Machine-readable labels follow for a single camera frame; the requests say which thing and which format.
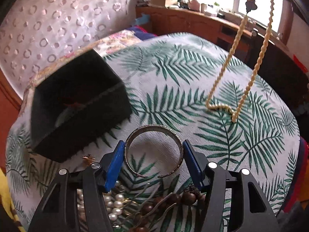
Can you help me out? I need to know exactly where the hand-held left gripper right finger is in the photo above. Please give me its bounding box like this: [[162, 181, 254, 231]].
[[182, 140, 280, 232]]

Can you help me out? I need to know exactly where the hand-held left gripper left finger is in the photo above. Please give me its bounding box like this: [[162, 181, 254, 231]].
[[28, 140, 126, 232]]

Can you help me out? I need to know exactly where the silver cuff bracelet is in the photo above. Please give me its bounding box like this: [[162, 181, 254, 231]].
[[125, 125, 185, 178]]

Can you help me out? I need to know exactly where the cream bead necklace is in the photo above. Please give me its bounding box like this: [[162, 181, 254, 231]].
[[206, 0, 276, 123]]

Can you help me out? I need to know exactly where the black jewelry box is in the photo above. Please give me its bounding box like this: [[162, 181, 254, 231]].
[[30, 49, 133, 163]]

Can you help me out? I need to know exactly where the palm leaf print tablecloth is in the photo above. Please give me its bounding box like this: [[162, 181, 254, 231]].
[[5, 32, 300, 232]]

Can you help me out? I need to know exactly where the wooden cabinet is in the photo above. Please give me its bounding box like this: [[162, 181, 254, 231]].
[[135, 6, 290, 66]]

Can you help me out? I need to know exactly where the cardboard box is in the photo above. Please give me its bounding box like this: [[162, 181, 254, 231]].
[[148, 0, 183, 8]]

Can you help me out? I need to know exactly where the brown wooden bead bracelet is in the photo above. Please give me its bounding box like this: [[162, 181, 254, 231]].
[[128, 186, 205, 232]]

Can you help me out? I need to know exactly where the white pearl necklace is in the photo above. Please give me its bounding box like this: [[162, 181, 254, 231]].
[[77, 180, 136, 232]]

